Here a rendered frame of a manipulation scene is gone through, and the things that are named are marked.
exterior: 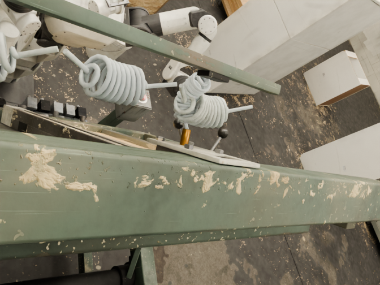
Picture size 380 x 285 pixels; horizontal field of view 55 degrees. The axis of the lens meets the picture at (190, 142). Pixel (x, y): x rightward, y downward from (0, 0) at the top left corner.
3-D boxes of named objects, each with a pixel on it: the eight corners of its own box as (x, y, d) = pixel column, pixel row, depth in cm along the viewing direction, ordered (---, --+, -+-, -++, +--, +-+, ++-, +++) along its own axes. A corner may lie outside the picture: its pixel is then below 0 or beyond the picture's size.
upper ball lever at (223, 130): (204, 162, 126) (224, 131, 129) (211, 164, 123) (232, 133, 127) (198, 155, 123) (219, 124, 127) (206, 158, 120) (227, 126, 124)
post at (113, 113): (68, 153, 258) (127, 107, 209) (68, 162, 256) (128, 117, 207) (60, 152, 254) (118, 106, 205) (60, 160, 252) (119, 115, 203)
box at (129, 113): (131, 104, 212) (149, 89, 200) (133, 122, 208) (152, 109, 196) (113, 100, 204) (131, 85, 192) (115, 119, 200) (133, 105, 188)
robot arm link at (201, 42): (195, 60, 166) (222, 24, 160) (197, 65, 156) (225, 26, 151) (176, 46, 163) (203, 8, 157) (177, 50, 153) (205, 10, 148)
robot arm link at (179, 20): (210, 1, 157) (159, 11, 157) (214, 3, 145) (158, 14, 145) (214, 29, 162) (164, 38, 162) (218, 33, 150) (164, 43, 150)
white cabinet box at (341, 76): (315, 75, 628) (355, 52, 581) (328, 106, 616) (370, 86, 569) (302, 73, 595) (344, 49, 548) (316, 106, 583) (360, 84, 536)
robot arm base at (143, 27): (116, 24, 160) (122, 0, 152) (144, 30, 165) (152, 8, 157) (117, 46, 151) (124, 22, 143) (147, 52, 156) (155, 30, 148)
